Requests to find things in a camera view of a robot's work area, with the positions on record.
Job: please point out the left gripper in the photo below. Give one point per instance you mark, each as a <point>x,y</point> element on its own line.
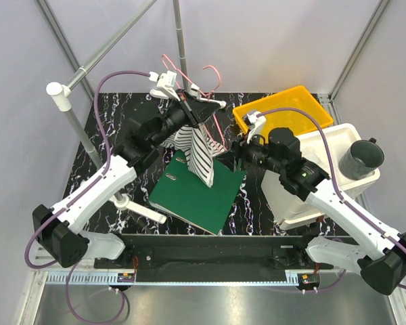
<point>196,111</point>

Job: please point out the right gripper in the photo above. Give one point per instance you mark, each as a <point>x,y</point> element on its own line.
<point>241,148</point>

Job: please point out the striped black white tank top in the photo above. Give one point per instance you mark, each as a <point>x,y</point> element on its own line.
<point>200,150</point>

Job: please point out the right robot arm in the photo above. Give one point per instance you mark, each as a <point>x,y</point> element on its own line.
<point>379,254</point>

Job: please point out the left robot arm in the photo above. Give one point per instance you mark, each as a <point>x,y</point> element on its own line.
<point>59,229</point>

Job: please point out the yellow plastic tray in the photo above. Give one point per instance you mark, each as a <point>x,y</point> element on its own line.
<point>297,97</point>

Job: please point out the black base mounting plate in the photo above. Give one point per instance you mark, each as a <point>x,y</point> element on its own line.
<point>181,259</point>

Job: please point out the dark green mug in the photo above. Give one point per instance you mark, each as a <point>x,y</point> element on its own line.
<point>362,157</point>

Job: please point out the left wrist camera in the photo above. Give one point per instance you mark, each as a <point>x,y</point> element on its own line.
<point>164,85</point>

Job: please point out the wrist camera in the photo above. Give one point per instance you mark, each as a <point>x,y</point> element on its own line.
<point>164,85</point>
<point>255,123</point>

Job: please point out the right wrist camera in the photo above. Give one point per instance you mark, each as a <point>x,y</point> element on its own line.
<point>255,123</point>

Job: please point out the green ring binder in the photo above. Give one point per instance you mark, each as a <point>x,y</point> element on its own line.
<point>182,194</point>

